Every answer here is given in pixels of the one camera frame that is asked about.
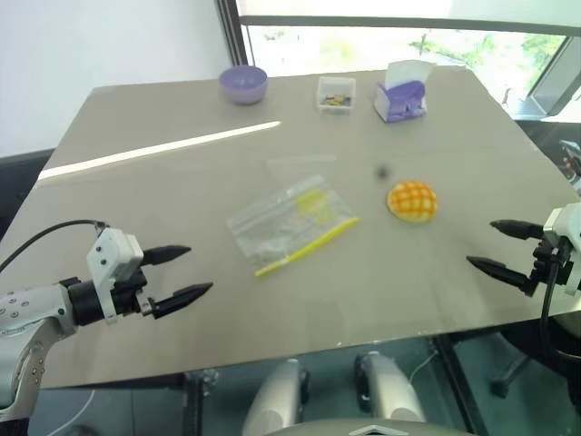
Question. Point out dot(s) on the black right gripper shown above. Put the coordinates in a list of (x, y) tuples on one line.
[(542, 268)]

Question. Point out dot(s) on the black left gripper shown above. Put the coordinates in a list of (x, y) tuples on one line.
[(127, 295)]

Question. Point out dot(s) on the yellow bun toy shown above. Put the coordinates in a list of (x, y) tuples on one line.
[(412, 202)]

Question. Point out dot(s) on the clear yellow-zip plastic bag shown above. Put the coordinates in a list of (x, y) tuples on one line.
[(290, 227)]

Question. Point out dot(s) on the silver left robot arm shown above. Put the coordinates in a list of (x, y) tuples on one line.
[(27, 318)]

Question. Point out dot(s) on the black office chair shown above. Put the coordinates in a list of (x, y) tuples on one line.
[(517, 370)]

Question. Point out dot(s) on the black table leg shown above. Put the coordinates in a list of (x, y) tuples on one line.
[(194, 404), (456, 386)]

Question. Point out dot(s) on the silver left robot leg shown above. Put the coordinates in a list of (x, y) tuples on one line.
[(272, 399)]

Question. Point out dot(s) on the silver robot leg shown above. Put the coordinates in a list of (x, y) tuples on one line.
[(390, 390), (272, 399)]

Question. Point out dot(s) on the purple tissue box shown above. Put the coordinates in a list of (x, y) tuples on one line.
[(401, 102)]

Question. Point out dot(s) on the silver right robot leg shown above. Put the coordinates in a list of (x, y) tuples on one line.
[(390, 390)]

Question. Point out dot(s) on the purple bowl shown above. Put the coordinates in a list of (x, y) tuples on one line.
[(243, 86)]

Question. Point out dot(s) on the white tissue sheet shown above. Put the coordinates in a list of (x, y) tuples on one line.
[(406, 72)]

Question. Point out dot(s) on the grey robot torso front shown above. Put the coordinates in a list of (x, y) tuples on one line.
[(363, 429)]

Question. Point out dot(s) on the clear box of coloured pieces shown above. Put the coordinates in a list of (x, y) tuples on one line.
[(336, 96)]

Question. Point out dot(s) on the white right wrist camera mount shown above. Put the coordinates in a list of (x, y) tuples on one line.
[(569, 227)]

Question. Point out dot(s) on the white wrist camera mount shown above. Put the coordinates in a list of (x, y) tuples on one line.
[(569, 227), (113, 254)]

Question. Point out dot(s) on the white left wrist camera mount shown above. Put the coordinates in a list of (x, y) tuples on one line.
[(113, 254)]

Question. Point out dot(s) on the dark window frame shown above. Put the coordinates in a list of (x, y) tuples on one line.
[(231, 32)]

